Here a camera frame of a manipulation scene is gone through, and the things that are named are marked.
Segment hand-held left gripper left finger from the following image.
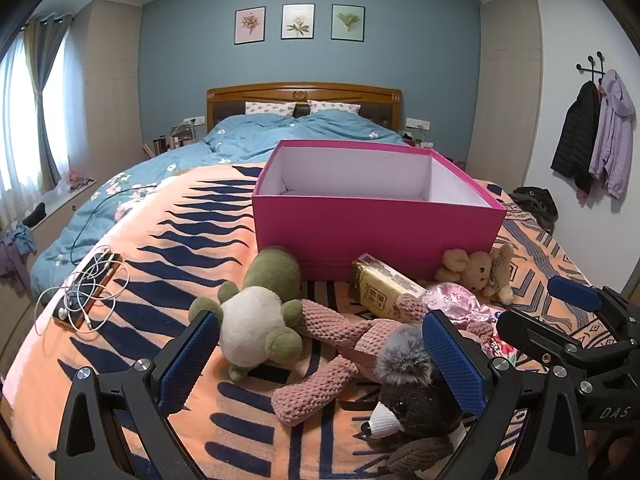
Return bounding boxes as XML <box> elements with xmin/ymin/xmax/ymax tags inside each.
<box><xmin>55</xmin><ymin>310</ymin><xmax>223</xmax><ymax>480</ymax></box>

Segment lilac hoodie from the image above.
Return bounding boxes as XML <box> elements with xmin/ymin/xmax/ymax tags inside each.
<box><xmin>589</xmin><ymin>69</ymin><xmax>637</xmax><ymax>201</ymax></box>

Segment black wall coat hook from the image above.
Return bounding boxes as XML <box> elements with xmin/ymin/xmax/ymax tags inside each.
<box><xmin>576</xmin><ymin>51</ymin><xmax>607</xmax><ymax>83</ymax></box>

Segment grey koala plush toy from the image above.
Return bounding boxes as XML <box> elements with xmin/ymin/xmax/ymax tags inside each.
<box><xmin>361</xmin><ymin>324</ymin><xmax>481</xmax><ymax>480</ymax></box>

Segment crumpled clothes pile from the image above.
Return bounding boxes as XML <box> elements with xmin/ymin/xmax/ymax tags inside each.
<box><xmin>0</xmin><ymin>222</ymin><xmax>38</xmax><ymax>291</ymax></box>

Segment grey curtain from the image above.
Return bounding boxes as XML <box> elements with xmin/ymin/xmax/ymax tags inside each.
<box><xmin>22</xmin><ymin>15</ymin><xmax>71</xmax><ymax>193</ymax></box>

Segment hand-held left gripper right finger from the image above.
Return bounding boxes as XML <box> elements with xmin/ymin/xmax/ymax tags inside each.
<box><xmin>421</xmin><ymin>310</ymin><xmax>588</xmax><ymax>480</ymax></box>

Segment green framed leaf picture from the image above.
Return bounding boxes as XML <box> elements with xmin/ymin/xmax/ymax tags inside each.
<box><xmin>331</xmin><ymin>3</ymin><xmax>364</xmax><ymax>41</ymax></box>

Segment pink and white tissue pack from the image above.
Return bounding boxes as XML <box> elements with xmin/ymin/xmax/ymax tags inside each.
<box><xmin>487</xmin><ymin>308</ymin><xmax>523</xmax><ymax>361</ymax></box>

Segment cosmetics clutter on nightstand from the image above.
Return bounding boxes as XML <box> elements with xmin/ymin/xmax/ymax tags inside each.
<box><xmin>152</xmin><ymin>122</ymin><xmax>206</xmax><ymax>156</ymax></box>

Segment black jacket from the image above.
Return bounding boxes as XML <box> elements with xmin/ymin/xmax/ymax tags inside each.
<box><xmin>551</xmin><ymin>81</ymin><xmax>602</xmax><ymax>202</ymax></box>

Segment pink knitted plush toy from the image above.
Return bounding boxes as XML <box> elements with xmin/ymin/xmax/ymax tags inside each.
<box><xmin>272</xmin><ymin>296</ymin><xmax>496</xmax><ymax>427</ymax></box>

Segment white framed flower picture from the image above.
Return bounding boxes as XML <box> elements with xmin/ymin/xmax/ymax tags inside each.
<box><xmin>281</xmin><ymin>3</ymin><xmax>316</xmax><ymax>40</ymax></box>

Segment shiny pink candy bag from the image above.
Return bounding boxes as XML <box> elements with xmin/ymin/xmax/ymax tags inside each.
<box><xmin>420</xmin><ymin>282</ymin><xmax>496</xmax><ymax>333</ymax></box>

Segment dark clothes pile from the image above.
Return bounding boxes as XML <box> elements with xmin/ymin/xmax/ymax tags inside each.
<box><xmin>507</xmin><ymin>186</ymin><xmax>558</xmax><ymax>233</ymax></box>

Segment pink storage box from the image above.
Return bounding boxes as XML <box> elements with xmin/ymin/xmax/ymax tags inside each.
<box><xmin>251</xmin><ymin>140</ymin><xmax>508</xmax><ymax>281</ymax></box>

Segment black charging cable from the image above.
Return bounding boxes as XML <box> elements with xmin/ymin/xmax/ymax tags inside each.
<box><xmin>70</xmin><ymin>185</ymin><xmax>161</xmax><ymax>266</ymax></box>

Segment orange patterned blanket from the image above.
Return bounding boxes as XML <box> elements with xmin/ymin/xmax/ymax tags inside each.
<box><xmin>0</xmin><ymin>162</ymin><xmax>616</xmax><ymax>480</ymax></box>

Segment wooden bed headboard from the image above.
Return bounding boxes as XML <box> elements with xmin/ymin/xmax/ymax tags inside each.
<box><xmin>206</xmin><ymin>82</ymin><xmax>404</xmax><ymax>136</ymax></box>

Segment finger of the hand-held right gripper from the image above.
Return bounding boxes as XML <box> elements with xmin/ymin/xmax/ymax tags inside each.
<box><xmin>497</xmin><ymin>309</ymin><xmax>601</xmax><ymax>368</ymax></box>
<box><xmin>546</xmin><ymin>275</ymin><xmax>640</xmax><ymax>331</ymax></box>

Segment blue floral duvet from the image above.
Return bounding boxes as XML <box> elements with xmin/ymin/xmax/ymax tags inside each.
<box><xmin>30</xmin><ymin>111</ymin><xmax>416</xmax><ymax>301</ymax></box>

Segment white patterned pillow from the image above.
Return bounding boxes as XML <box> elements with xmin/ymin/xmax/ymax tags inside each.
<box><xmin>307</xmin><ymin>100</ymin><xmax>362</xmax><ymax>115</ymax></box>
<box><xmin>245</xmin><ymin>101</ymin><xmax>296</xmax><ymax>116</ymax></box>

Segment beige plush bunny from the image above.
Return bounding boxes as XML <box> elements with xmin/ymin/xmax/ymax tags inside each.
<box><xmin>434</xmin><ymin>243</ymin><xmax>516</xmax><ymax>306</ymax></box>

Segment white earphone cable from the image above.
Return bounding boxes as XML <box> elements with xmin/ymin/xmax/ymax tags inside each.
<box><xmin>35</xmin><ymin>246</ymin><xmax>131</xmax><ymax>333</ymax></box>

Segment green and white plush toy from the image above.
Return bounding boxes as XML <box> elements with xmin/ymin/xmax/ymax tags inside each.
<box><xmin>188</xmin><ymin>246</ymin><xmax>304</xmax><ymax>383</ymax></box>

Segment beige window bench cabinet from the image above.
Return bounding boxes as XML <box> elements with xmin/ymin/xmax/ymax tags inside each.
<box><xmin>30</xmin><ymin>177</ymin><xmax>106</xmax><ymax>271</ymax></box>

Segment pink framed flower picture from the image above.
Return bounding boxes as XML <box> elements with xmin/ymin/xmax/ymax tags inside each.
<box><xmin>234</xmin><ymin>6</ymin><xmax>266</xmax><ymax>45</ymax></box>

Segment white sheer curtain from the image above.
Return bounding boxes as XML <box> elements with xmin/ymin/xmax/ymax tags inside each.
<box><xmin>0</xmin><ymin>35</ymin><xmax>56</xmax><ymax>201</ymax></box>

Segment small items on nightstand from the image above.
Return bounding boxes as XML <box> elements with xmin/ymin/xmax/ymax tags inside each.
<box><xmin>400</xmin><ymin>128</ymin><xmax>436</xmax><ymax>148</ymax></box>

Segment pink item on bench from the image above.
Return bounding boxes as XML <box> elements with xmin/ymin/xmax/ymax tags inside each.
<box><xmin>55</xmin><ymin>170</ymin><xmax>96</xmax><ymax>193</ymax></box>

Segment smartphone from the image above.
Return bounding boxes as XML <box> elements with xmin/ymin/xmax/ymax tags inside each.
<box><xmin>52</xmin><ymin>252</ymin><xmax>123</xmax><ymax>331</ymax></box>

